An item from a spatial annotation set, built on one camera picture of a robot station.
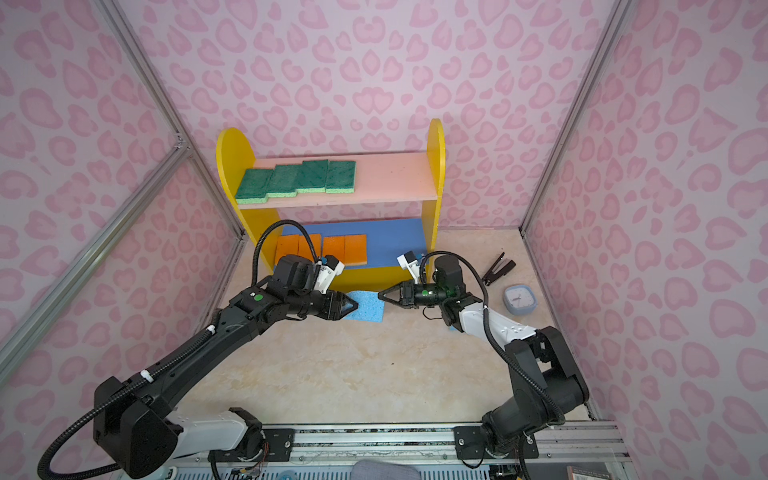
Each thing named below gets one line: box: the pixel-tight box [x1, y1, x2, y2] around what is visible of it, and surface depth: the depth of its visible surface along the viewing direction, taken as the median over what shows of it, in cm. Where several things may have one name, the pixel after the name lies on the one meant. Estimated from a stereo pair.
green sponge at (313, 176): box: [296, 159, 329, 194], surface depth 76 cm
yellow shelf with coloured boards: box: [216, 119, 447, 291], surface depth 81 cm
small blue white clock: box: [503, 285, 538, 316], surface depth 98 cm
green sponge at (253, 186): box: [236, 169, 273, 204], surface depth 74 cm
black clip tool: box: [482, 252, 516, 286], surface depth 108 cm
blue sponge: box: [345, 290, 385, 323], surface depth 78 cm
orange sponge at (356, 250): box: [344, 234, 368, 267], surface depth 98 cm
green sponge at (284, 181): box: [266, 164, 303, 199], surface depth 75 cm
